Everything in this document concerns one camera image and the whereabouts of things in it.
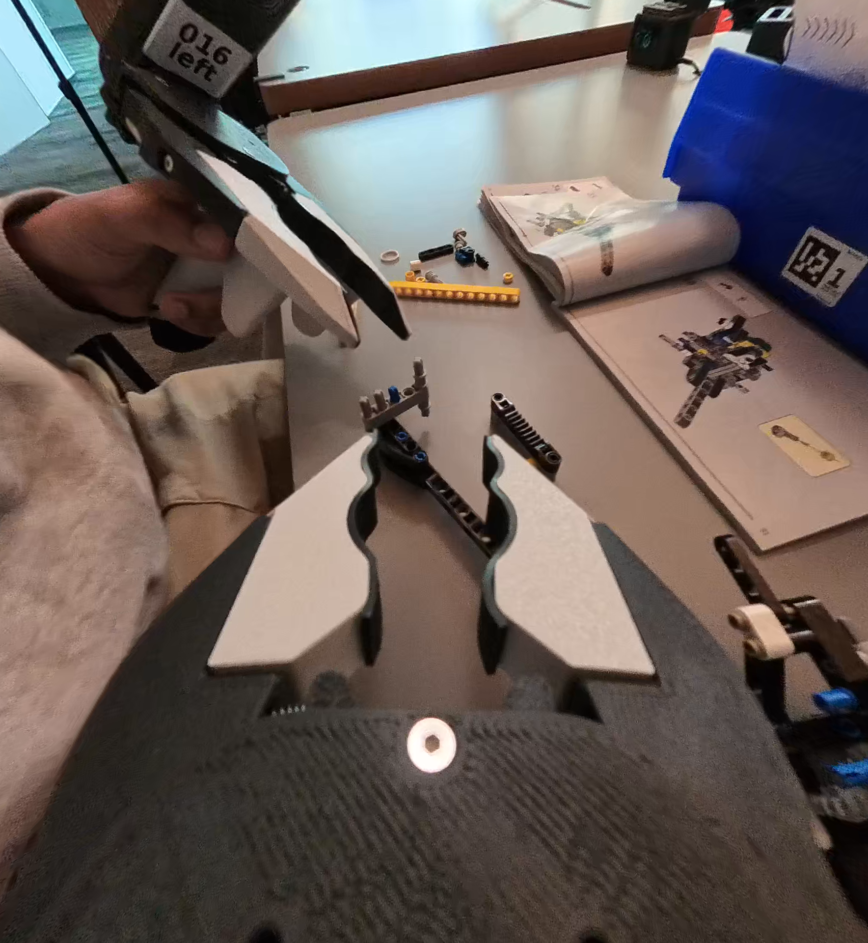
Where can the person's grey hoodie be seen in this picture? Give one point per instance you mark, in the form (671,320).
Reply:
(36,516)

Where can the blue plastic bin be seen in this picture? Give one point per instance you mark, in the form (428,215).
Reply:
(773,147)

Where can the black and white device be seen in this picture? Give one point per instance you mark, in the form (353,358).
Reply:
(769,29)

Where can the blue lego connector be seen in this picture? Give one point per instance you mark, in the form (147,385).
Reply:
(465,255)

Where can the black cube device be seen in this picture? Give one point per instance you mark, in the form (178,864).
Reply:
(662,33)

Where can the black and grey lego assembly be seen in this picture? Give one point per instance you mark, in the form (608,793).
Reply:
(404,442)

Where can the person's beige trousers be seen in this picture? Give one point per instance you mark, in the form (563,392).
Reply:
(206,442)

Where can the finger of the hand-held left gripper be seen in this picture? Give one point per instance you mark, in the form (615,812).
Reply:
(294,272)
(345,258)

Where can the grey lego pin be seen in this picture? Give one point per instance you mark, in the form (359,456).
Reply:
(461,236)

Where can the long yellow lego beam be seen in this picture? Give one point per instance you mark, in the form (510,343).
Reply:
(463,295)

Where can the wooden-edged table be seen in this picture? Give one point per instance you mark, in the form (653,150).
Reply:
(441,37)

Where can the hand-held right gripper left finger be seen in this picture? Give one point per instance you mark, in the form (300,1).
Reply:
(301,560)

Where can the lego instruction booklet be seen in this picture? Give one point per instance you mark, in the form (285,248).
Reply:
(699,383)

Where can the lego sub-assembly with blue parts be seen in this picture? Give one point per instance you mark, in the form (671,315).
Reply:
(817,648)

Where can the black lego axle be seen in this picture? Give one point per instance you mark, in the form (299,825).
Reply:
(434,251)

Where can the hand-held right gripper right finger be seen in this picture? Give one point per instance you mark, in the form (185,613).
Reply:
(566,582)

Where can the black stand pole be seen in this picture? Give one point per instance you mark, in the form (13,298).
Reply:
(73,96)

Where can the person's left hand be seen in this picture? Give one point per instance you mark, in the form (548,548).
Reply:
(110,243)

